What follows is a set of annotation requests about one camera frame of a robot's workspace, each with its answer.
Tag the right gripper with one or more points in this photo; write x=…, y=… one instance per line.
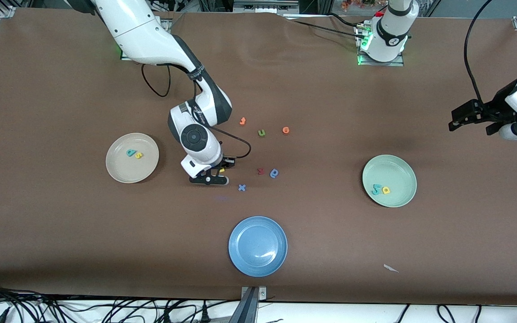
x=227, y=163

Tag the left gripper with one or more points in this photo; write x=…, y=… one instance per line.
x=497, y=109

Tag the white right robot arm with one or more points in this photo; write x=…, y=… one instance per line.
x=137, y=31

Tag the blue foam letter a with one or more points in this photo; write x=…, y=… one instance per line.
x=274, y=172

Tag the blue round plate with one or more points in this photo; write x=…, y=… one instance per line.
x=257, y=246

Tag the beige round plate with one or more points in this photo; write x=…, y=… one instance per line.
x=132, y=170

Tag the green round plate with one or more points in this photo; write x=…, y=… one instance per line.
x=395, y=170

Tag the brown table cover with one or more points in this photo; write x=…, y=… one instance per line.
x=61, y=224

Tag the orange artificial flowers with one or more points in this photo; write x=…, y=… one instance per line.
x=357, y=4

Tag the white paper scrap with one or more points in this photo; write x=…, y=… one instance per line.
x=391, y=268

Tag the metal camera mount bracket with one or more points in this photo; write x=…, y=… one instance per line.
x=251, y=294

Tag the grey aluminium frame piece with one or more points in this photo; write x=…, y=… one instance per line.
x=265, y=5

